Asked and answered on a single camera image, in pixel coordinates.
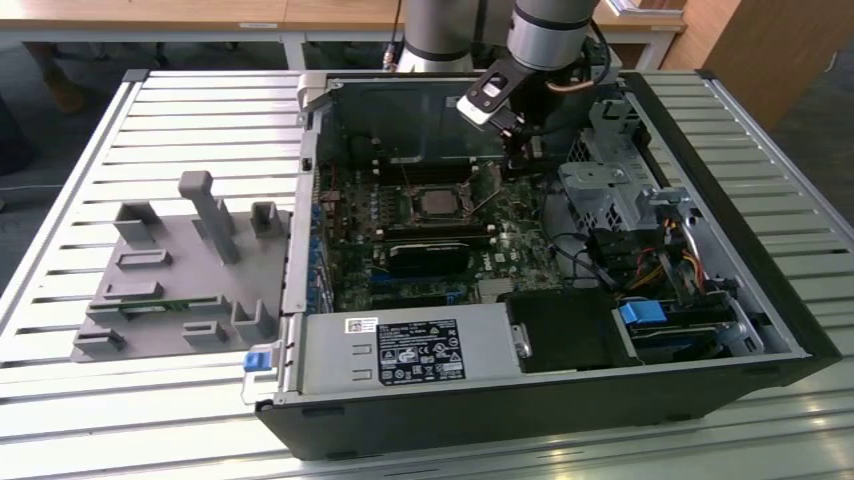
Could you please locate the silver green CPU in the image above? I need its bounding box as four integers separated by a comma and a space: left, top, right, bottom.
416, 188, 466, 218

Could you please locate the black RAM slot bank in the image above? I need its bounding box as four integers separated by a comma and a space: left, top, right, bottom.
380, 223, 495, 245
372, 158, 476, 185

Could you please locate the black expansion slot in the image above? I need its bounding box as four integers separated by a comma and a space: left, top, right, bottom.
368, 292, 452, 310

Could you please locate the silver metal disk bay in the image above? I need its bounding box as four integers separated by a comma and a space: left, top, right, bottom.
556, 97, 668, 231

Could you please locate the white paper stack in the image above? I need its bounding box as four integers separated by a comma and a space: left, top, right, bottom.
603, 0, 668, 16

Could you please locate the green motherboard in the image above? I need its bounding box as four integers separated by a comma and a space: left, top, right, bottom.
312, 154, 561, 314

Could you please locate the brown wooden cabinet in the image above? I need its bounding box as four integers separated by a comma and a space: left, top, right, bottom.
659, 0, 854, 131

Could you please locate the black graphics card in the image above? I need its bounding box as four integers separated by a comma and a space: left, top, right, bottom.
385, 242, 472, 279

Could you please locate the silver chipset heatsink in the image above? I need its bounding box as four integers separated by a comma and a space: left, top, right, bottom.
476, 278, 520, 305

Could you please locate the blue disk carrier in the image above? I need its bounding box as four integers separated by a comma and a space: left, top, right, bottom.
616, 298, 668, 330

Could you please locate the black fan shroud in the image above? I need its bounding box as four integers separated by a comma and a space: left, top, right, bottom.
503, 289, 641, 374

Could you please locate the grey power supply unit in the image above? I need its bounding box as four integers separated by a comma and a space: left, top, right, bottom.
296, 304, 525, 396

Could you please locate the black open PC case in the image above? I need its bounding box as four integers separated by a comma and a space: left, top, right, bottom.
252, 69, 843, 462

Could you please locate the grey plastic parts rack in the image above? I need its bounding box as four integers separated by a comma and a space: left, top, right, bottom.
69, 169, 294, 364

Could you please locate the green RAM stick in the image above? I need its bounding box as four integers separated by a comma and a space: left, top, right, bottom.
118, 297, 222, 314

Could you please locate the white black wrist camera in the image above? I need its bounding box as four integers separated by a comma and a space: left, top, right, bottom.
454, 67, 535, 134

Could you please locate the silver metal drive bracket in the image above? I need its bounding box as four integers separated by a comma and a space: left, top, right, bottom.
643, 187, 768, 359

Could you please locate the black cable bundle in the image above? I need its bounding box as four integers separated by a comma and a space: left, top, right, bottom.
543, 229, 628, 294

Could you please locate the grey plastic case handle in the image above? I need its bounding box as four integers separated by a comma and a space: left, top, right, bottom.
294, 73, 345, 115

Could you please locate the yellow red wire bundle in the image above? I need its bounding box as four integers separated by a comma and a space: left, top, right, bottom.
625, 244, 708, 291

